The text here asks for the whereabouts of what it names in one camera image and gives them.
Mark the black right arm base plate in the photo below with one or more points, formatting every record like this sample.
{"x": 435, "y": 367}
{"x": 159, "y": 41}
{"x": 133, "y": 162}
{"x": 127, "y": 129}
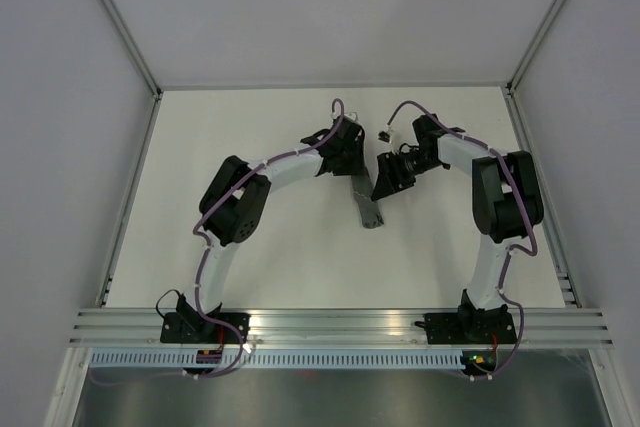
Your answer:
{"x": 470, "y": 328}

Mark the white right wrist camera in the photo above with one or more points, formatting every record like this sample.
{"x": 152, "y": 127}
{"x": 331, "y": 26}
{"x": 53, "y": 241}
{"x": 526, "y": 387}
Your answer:
{"x": 390, "y": 137}

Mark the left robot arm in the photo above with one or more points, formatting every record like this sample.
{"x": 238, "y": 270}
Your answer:
{"x": 232, "y": 206}

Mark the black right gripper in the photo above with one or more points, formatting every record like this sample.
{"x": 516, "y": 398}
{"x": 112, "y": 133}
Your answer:
{"x": 387, "y": 182}

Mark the white slotted cable duct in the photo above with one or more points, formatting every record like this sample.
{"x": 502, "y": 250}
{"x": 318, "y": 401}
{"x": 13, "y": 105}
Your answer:
{"x": 279, "y": 358}

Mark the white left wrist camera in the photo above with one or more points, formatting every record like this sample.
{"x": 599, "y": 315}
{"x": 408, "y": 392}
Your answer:
{"x": 352, "y": 116}

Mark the aluminium left frame post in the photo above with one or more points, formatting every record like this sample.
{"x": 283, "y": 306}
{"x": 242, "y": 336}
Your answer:
{"x": 131, "y": 47}

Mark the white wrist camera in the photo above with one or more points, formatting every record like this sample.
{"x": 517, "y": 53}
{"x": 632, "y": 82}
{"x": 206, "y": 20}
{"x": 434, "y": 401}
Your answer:
{"x": 352, "y": 116}
{"x": 390, "y": 137}

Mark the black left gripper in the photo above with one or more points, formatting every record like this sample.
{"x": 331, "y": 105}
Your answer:
{"x": 357, "y": 166}

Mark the aluminium front rail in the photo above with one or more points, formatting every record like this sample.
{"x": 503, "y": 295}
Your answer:
{"x": 543, "y": 328}

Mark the aluminium frame post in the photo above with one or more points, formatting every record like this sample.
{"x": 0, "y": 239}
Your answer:
{"x": 542, "y": 31}
{"x": 131, "y": 47}

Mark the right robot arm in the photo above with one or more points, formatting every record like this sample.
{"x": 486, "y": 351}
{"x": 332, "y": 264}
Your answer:
{"x": 506, "y": 205}

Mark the grey cloth napkin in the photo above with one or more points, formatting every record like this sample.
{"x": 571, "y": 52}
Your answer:
{"x": 369, "y": 211}

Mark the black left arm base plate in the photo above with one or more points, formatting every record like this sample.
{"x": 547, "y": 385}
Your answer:
{"x": 176, "y": 330}

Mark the aluminium right frame post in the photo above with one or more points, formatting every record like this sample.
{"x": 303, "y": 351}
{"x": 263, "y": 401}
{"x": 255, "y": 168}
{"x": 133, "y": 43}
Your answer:
{"x": 542, "y": 31}

